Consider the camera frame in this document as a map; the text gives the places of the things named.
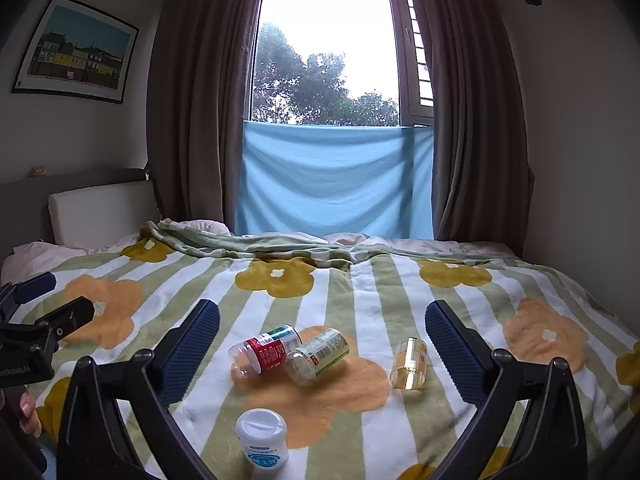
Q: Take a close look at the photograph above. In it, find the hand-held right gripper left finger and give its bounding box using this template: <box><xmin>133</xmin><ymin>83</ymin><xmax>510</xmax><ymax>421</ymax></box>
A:
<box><xmin>56</xmin><ymin>299</ymin><xmax>221</xmax><ymax>480</ymax></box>

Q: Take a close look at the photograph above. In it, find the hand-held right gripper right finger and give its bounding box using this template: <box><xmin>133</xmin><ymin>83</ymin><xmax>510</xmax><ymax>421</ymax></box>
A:
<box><xmin>425</xmin><ymin>299</ymin><xmax>588</xmax><ymax>480</ymax></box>

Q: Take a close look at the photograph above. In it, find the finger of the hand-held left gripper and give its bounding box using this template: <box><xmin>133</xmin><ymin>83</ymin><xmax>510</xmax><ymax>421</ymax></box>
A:
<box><xmin>0</xmin><ymin>272</ymin><xmax>57</xmax><ymax>322</ymax></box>
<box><xmin>30</xmin><ymin>296</ymin><xmax>96</xmax><ymax>347</ymax></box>

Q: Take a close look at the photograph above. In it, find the yellow clear bottle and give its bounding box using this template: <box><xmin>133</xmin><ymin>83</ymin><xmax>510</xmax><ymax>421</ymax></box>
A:
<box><xmin>389</xmin><ymin>337</ymin><xmax>429</xmax><ymax>391</ymax></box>

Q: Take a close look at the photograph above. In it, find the person's left hand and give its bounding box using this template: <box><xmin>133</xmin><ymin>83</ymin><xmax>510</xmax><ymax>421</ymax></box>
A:
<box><xmin>18</xmin><ymin>391</ymin><xmax>44</xmax><ymax>439</ymax></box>

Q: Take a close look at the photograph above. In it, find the white pillow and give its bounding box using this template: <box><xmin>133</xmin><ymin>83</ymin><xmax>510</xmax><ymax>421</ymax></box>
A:
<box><xmin>0</xmin><ymin>240</ymin><xmax>88</xmax><ymax>281</ymax></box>

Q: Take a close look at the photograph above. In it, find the red label clear bottle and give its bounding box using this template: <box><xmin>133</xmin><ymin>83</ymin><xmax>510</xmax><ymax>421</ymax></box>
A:
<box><xmin>228</xmin><ymin>324</ymin><xmax>302</xmax><ymax>379</ymax></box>

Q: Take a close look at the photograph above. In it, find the grey bed headboard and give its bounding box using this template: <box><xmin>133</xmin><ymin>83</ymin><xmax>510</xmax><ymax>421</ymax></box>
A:
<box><xmin>0</xmin><ymin>167</ymin><xmax>162</xmax><ymax>267</ymax></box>

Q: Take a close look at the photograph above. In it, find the white headboard cushion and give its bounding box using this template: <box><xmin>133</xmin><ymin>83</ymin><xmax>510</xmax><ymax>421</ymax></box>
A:
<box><xmin>48</xmin><ymin>179</ymin><xmax>161</xmax><ymax>248</ymax></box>

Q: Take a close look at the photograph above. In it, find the white lidded plastic jar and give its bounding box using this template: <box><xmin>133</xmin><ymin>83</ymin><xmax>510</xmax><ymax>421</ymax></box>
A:
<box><xmin>235</xmin><ymin>408</ymin><xmax>289</xmax><ymax>471</ymax></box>

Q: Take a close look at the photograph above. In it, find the floral striped blanket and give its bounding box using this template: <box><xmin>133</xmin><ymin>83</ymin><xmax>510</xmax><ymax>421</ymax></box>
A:
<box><xmin>0</xmin><ymin>217</ymin><xmax>640</xmax><ymax>480</ymax></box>

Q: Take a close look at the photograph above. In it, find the green label clear bottle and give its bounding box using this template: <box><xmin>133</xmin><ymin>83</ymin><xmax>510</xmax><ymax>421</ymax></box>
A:
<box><xmin>284</xmin><ymin>328</ymin><xmax>350</xmax><ymax>387</ymax></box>

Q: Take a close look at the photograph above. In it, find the light blue cloth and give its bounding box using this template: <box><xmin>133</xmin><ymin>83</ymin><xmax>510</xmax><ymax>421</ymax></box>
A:
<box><xmin>234</xmin><ymin>120</ymin><xmax>435</xmax><ymax>240</ymax></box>

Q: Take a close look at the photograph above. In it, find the brown curtain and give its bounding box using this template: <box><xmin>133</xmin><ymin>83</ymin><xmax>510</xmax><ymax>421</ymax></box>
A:
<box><xmin>147</xmin><ymin>0</ymin><xmax>266</xmax><ymax>237</ymax></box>
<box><xmin>409</xmin><ymin>0</ymin><xmax>537</xmax><ymax>259</ymax></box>

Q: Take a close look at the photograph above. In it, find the window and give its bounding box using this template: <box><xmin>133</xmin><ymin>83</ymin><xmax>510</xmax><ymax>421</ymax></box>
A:
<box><xmin>247</xmin><ymin>0</ymin><xmax>435</xmax><ymax>129</ymax></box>

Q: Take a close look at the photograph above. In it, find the framed wall poster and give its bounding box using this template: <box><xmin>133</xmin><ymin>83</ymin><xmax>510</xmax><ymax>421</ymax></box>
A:
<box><xmin>11</xmin><ymin>0</ymin><xmax>140</xmax><ymax>105</ymax></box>

